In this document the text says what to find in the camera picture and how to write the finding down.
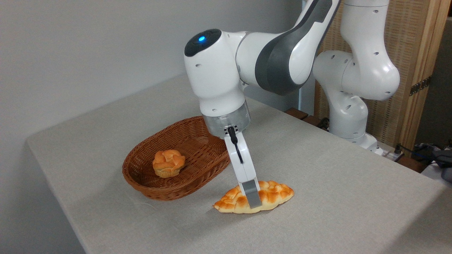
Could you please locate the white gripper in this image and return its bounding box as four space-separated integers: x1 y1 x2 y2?
224 131 263 210

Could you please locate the long braided bread loaf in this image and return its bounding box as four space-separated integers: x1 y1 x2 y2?
213 180 295 214

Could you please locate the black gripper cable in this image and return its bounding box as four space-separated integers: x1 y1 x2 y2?
227 127 244 165

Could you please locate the wooden folding screen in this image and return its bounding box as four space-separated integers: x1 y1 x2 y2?
314 0 452 153

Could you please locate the dark grey bag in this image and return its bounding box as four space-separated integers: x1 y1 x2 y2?
414 143 452 183

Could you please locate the round orange bread roll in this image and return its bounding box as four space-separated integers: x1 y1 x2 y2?
153 149 186 178

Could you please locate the brown wooden base board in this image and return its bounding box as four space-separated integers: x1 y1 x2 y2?
285 108 428 174

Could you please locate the grey tablecloth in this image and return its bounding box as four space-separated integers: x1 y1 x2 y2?
25 73 452 254

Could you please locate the dark metal screen hinge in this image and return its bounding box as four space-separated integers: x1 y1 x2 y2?
409 75 432 97

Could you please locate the brown wicker basket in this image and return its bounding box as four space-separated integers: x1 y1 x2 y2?
122 116 232 201

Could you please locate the black cable with plug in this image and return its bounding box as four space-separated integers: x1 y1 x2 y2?
393 143 438 163

